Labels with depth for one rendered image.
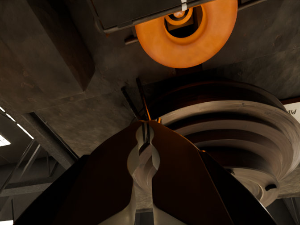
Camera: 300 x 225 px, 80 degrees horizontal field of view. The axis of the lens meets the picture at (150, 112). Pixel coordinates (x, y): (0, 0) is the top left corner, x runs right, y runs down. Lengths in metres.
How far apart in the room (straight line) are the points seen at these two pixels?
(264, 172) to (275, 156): 0.07
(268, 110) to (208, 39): 0.19
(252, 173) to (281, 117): 0.13
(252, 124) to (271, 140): 0.08
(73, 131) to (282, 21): 0.63
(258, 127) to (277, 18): 0.21
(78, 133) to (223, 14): 0.56
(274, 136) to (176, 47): 0.28
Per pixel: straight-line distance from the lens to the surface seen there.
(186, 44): 0.33
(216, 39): 0.33
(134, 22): 0.29
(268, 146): 0.46
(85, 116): 0.62
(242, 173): 0.42
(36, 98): 0.55
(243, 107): 0.40
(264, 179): 0.45
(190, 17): 0.43
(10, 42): 0.36
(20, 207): 11.47
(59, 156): 5.45
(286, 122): 0.47
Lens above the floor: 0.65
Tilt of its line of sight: 39 degrees up
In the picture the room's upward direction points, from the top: 159 degrees clockwise
